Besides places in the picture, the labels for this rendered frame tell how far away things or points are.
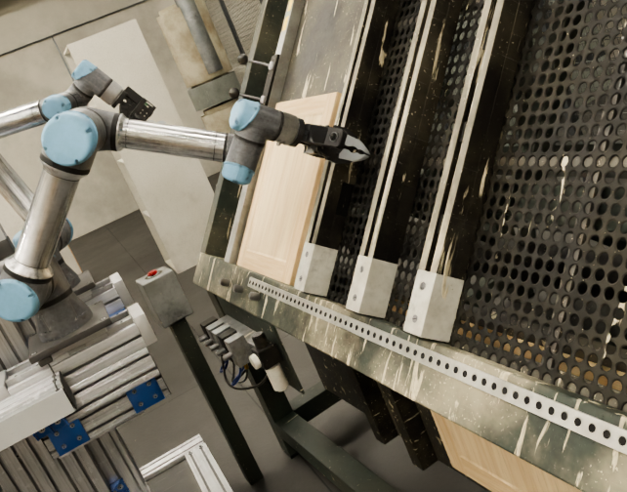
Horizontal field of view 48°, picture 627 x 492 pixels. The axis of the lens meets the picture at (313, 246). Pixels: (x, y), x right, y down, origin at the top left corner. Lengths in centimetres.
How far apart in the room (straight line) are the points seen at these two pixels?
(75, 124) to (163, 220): 446
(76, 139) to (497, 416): 107
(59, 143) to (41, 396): 65
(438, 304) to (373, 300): 24
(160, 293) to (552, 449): 171
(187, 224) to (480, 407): 507
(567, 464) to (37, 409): 128
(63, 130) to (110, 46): 439
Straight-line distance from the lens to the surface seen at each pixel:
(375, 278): 156
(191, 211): 615
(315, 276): 181
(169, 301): 256
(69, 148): 169
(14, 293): 182
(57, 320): 197
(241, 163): 166
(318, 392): 292
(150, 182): 606
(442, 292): 137
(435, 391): 134
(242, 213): 241
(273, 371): 208
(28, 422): 193
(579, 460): 110
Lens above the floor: 154
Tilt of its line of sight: 17 degrees down
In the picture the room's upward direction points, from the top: 23 degrees counter-clockwise
